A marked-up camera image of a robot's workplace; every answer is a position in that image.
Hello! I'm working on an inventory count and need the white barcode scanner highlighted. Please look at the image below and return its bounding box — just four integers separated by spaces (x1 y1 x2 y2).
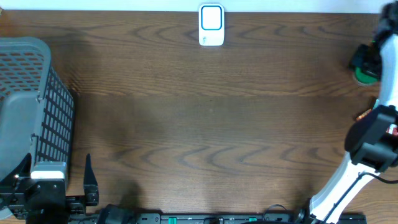
198 3 225 47

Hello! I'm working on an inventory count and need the orange small packet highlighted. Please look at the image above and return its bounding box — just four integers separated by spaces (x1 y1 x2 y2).
356 109 372 121

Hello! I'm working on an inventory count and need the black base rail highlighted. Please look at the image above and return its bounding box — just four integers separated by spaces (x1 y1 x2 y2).
68 203 368 224

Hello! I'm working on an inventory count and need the green lid jar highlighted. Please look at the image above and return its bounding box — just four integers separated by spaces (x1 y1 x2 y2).
354 67 379 85

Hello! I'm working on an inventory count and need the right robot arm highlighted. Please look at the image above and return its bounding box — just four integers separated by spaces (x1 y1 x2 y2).
296 1 397 223

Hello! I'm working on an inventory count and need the grey plastic basket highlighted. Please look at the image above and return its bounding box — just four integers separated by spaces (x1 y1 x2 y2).
1 37 75 189

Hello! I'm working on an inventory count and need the red snack bar wrapper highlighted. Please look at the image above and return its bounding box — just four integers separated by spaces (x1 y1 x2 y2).
386 124 398 136

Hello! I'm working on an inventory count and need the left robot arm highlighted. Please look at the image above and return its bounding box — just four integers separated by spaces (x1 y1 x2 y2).
1 153 99 223

